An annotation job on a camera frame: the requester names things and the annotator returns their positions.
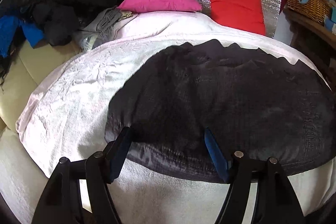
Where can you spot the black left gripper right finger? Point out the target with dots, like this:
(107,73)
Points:
(275,201)

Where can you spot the pink pillow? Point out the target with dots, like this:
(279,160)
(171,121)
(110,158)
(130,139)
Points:
(143,6)

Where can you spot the wooden side table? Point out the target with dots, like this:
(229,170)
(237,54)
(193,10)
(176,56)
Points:
(315,42)

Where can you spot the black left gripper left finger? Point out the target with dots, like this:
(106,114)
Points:
(61,201)

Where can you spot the white bed blanket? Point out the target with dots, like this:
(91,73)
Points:
(66,114)

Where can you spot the black jacket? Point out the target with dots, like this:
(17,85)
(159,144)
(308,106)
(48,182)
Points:
(250,100)

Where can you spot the red pillow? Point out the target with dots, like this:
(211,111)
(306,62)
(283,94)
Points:
(246,15)

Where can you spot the grey folded garment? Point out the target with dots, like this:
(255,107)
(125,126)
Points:
(103,29)

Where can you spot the blue garment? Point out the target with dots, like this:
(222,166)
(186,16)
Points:
(14,31)

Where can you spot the cream sofa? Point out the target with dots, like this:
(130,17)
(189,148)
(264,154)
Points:
(22,181)

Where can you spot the dark clothes pile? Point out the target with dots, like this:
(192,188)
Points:
(58,19)

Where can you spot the wicker basket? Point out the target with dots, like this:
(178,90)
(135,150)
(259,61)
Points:
(315,10)

